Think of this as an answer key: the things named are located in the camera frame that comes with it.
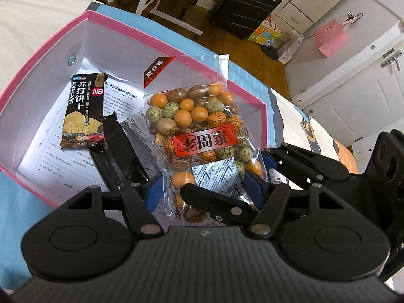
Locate pink gift bag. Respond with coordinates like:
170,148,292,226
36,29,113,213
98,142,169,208
314,19,350,57

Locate colourful gift bag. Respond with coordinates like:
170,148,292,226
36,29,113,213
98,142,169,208
248,15,291,49

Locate pink box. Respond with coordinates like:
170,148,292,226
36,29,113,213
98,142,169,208
0,9,269,209

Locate white cabinet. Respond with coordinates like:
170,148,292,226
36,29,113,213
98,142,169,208
286,22,404,174

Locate dark round floor object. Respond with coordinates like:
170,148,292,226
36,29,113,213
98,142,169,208
259,46,280,59

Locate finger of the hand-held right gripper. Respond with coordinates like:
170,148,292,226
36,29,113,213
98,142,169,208
261,143,351,190
179,182,262,225

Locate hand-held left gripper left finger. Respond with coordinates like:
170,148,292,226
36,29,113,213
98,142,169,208
65,173,165,237

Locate metal door handle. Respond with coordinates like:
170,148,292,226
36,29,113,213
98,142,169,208
380,50,403,67

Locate white pink plastic bag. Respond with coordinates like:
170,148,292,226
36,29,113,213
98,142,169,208
278,33,304,65

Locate coated peanut bag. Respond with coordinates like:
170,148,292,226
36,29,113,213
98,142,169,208
143,54,264,228

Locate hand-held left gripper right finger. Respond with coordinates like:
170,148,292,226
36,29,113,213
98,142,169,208
245,170,344,236

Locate printed paper sheet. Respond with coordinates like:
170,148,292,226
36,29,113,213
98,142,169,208
15,80,196,228

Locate dark cracker packet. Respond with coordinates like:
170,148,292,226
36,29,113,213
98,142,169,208
60,73,108,149

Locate black suitcase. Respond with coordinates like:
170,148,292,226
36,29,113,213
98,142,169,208
211,0,284,40

